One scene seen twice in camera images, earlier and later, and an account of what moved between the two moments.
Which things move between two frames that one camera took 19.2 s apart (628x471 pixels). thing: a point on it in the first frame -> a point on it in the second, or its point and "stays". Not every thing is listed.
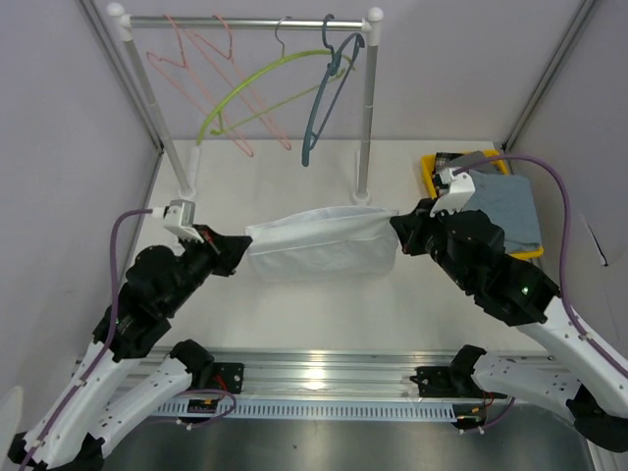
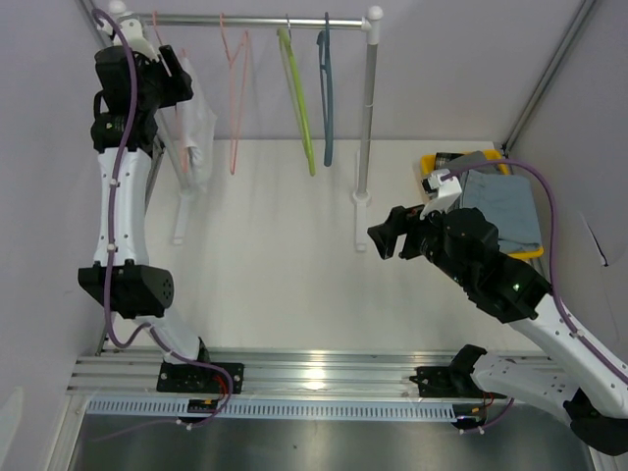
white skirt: x=327 y=243 -> x=194 y=128
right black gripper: x=411 y=227 stays
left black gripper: x=231 y=247 -> x=178 y=86
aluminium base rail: x=333 y=374 stays
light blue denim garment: x=508 y=200 stays
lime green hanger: x=218 y=105 -> x=296 y=93
